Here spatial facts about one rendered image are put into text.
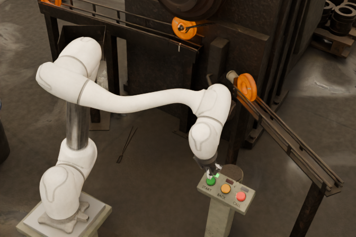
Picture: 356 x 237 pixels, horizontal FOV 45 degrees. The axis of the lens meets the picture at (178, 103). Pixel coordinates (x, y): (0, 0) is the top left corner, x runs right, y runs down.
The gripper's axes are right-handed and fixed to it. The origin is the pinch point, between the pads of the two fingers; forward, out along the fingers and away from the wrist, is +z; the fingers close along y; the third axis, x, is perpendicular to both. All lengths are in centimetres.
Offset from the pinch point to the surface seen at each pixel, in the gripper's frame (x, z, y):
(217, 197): 5.4, 9.6, -6.1
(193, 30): -75, 14, 54
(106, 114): -29, 83, 109
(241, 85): -57, 21, 15
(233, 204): 5.0, 9.6, -13.7
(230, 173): -11.5, 22.5, -3.0
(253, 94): -53, 17, 5
